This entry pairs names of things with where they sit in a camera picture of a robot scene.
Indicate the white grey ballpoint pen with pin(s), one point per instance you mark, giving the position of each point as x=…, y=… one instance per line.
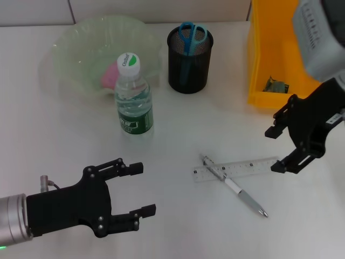
x=237, y=189

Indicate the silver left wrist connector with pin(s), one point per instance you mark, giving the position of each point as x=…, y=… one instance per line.
x=43, y=183

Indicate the green label water bottle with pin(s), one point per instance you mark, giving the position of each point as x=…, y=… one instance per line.
x=134, y=121

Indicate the black mesh pen holder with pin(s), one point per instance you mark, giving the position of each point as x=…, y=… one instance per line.
x=196, y=78

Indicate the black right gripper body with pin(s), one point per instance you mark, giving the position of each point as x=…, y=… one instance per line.
x=312, y=118

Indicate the clear plastic ruler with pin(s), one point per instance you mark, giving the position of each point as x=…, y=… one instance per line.
x=242, y=168

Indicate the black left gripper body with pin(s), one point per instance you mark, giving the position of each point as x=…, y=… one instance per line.
x=67, y=207

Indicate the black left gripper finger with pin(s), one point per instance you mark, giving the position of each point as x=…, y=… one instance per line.
x=134, y=168
x=147, y=211

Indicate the pink peach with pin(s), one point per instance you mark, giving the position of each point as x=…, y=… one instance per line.
x=110, y=76

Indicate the yellow plastic storage bin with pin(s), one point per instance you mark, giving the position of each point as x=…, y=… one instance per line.
x=269, y=54

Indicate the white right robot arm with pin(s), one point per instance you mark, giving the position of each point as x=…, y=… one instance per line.
x=315, y=40

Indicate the translucent green fruit plate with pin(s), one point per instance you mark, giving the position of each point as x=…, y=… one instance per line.
x=81, y=40

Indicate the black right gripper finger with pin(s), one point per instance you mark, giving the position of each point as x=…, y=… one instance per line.
x=281, y=124
x=291, y=164

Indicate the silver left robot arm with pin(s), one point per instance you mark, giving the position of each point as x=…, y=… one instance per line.
x=13, y=218

